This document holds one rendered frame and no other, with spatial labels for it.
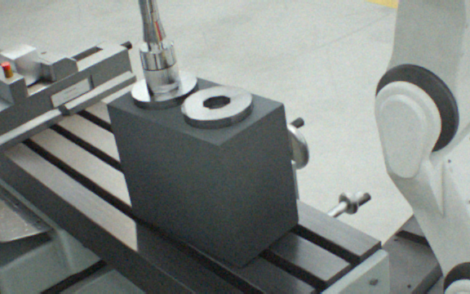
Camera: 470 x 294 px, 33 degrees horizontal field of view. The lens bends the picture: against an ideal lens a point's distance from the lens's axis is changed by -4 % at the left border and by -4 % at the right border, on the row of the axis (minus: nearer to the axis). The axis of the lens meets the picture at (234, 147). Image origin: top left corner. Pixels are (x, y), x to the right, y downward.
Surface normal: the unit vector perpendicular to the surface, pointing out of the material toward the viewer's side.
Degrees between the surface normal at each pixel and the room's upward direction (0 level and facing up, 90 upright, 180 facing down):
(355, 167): 0
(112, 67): 90
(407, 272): 0
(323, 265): 0
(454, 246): 90
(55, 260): 90
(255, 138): 90
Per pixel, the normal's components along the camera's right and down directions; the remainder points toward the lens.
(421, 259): -0.15, -0.85
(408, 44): -0.66, 0.46
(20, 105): 0.67, 0.29
